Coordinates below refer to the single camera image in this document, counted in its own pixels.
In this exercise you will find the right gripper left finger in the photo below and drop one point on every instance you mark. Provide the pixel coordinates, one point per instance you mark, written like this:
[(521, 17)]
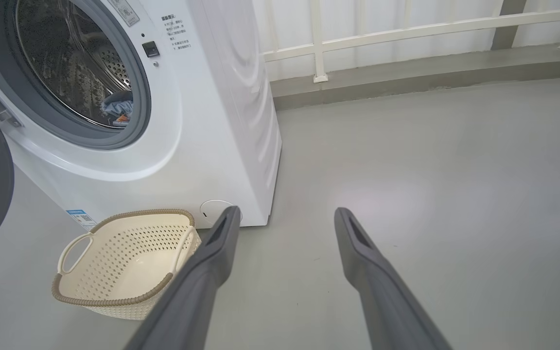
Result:
[(197, 301)]

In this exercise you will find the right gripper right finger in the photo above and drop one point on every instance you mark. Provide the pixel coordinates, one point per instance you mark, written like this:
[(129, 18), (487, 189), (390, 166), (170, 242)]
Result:
[(387, 301)]

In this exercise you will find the blue cartoon print garment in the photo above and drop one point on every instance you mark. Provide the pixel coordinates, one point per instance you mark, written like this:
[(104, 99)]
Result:
[(117, 115)]

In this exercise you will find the blue and cream cartoon garment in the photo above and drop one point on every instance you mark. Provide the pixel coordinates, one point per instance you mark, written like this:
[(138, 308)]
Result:
[(122, 98)]

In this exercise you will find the white front-load washing machine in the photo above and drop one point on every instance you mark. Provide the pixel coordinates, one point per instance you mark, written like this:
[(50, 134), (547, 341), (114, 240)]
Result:
[(202, 121)]

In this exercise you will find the grey warning sticker label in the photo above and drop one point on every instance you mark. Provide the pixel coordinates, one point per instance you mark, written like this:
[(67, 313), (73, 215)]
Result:
[(124, 12)]

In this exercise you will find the cream perforated laundry basket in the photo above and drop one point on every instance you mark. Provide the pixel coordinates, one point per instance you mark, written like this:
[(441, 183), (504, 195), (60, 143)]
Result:
[(129, 272)]

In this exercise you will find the round white drain filter cover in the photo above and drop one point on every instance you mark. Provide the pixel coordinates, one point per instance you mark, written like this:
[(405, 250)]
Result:
[(209, 211)]

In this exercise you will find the blue energy label sticker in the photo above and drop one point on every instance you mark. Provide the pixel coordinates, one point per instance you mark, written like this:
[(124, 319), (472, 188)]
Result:
[(81, 219)]

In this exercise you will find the white metal railing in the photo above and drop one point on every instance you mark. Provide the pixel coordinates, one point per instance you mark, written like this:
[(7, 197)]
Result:
[(406, 33)]

